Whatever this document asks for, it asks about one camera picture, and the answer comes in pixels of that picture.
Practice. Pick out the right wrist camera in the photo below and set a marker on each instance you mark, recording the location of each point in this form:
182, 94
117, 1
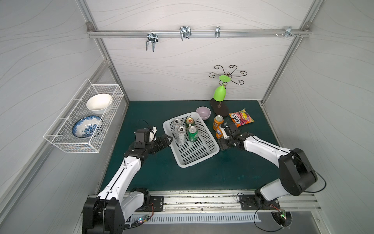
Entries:
229, 130

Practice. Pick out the aluminium wall rail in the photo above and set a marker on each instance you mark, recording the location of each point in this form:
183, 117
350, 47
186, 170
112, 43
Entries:
207, 33

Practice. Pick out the double metal hook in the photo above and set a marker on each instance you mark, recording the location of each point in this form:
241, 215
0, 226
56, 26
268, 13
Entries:
185, 32
152, 39

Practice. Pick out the Fox's fruits candy bag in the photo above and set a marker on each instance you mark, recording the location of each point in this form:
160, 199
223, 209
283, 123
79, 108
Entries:
241, 118

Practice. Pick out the green gold beer can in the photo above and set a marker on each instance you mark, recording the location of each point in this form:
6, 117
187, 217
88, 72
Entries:
190, 122

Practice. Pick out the white Monster can label side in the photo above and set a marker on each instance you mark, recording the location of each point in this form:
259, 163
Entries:
181, 135

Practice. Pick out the orange Fanta can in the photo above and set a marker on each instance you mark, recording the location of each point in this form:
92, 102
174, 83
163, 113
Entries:
218, 120

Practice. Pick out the green soda can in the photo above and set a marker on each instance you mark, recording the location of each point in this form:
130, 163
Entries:
193, 134

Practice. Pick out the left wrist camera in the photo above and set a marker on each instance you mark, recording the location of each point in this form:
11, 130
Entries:
145, 135

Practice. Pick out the single metal hook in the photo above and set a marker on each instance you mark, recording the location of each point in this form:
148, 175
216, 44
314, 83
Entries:
217, 31

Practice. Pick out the orange Schweppes can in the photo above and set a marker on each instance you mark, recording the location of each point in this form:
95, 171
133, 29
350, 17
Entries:
219, 133

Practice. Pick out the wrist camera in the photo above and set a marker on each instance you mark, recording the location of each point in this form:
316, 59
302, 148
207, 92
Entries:
145, 135
229, 130

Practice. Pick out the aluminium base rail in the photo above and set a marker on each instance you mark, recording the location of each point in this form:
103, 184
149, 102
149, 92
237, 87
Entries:
222, 201

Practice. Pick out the blue patterned plate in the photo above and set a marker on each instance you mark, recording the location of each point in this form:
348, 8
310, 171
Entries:
87, 126

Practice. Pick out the metal hook right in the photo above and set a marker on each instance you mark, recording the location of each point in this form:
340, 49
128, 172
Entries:
288, 34

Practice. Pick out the dark oval stand base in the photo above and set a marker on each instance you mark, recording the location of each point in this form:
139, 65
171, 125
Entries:
219, 108

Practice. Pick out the pink ceramic cup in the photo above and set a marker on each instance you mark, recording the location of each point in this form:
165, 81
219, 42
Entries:
204, 112

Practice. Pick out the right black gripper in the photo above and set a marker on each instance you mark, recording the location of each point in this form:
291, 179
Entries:
227, 134

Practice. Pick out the double metal hook left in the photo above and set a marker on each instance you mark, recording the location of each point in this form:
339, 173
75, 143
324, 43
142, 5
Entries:
152, 39

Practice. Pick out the white ceramic bowl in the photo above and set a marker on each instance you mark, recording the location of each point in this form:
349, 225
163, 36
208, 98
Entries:
99, 103

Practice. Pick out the white wire wall basket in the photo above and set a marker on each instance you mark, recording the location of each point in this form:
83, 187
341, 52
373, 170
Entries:
60, 133

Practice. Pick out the green plastic goblet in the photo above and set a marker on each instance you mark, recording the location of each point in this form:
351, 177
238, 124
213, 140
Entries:
220, 92

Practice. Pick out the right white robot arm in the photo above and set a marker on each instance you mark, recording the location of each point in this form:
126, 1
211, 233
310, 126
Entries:
296, 174

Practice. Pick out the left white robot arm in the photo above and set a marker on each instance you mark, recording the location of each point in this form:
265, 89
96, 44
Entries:
110, 209

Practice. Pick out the double metal hook middle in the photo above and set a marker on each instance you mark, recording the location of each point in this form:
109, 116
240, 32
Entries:
185, 32

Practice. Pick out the white Monster energy can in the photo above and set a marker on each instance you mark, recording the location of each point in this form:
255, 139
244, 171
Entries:
176, 124

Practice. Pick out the black scrolled metal rack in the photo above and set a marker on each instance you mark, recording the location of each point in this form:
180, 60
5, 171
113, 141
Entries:
236, 79

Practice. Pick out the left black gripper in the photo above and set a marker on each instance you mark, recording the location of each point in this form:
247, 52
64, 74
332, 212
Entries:
162, 142

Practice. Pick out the white perforated plastic basket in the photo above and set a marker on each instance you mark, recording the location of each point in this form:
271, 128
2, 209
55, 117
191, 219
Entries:
192, 153

